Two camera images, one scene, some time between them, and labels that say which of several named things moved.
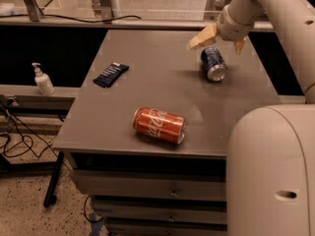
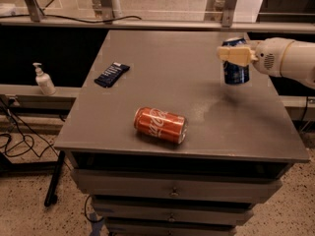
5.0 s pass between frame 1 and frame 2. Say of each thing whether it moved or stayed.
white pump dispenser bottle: stayed
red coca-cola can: stayed
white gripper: moved
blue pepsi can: moved
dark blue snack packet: stayed
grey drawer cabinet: stayed
